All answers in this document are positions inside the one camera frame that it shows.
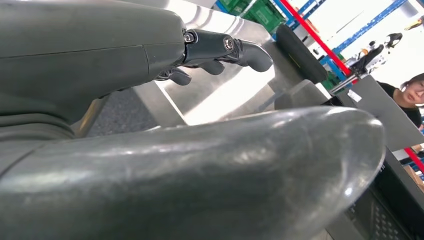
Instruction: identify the stainless steel workbench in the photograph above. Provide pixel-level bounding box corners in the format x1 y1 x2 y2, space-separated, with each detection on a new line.
71 0 334 137

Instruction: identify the blue metal shelf rack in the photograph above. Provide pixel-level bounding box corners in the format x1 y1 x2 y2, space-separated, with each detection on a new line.
214 0 410 84

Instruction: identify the black open equipment case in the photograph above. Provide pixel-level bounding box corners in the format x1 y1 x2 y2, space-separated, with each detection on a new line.
274 23 332 112

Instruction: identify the green plastic crate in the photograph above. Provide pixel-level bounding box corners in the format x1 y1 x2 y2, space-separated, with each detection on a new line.
218 0 252 17
243 0 286 34

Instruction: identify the red barrier belt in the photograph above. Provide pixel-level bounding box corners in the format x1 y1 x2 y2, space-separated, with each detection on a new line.
279 0 424 174

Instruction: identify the grey laptop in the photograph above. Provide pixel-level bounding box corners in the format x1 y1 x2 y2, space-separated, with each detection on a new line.
337 75 424 152

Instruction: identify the large black plastic panel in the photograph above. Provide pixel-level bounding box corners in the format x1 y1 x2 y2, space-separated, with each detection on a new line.
326 149 424 240

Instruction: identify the person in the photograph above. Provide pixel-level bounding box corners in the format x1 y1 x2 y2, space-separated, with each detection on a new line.
376 72 424 130

